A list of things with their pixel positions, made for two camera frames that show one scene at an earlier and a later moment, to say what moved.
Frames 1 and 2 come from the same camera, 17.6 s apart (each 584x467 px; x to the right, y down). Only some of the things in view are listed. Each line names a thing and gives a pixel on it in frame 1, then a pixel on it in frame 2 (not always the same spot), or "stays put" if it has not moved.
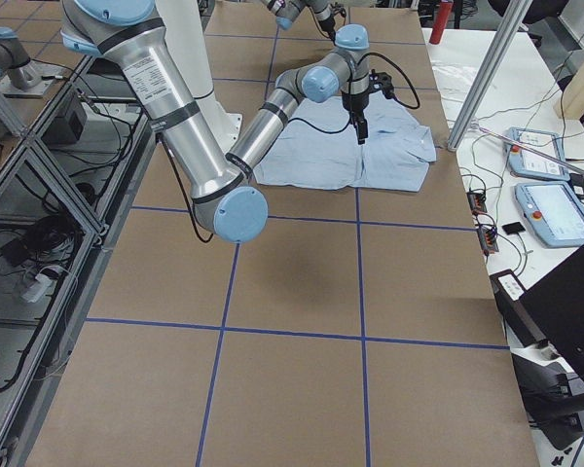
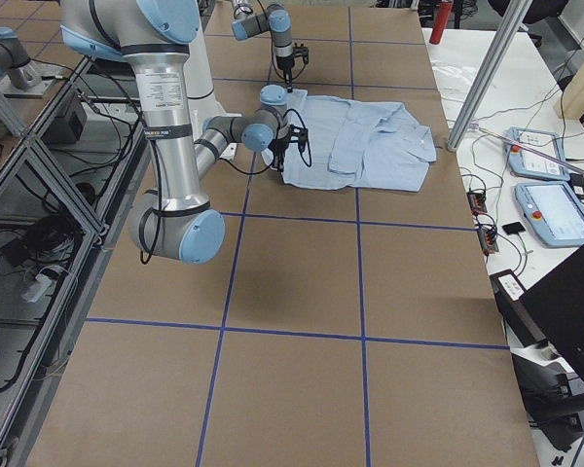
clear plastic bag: (454, 80) stays put
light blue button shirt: (397, 150) stays put
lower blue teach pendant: (556, 214) stays put
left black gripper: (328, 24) -> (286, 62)
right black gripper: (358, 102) -> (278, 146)
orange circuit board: (477, 202) stays put
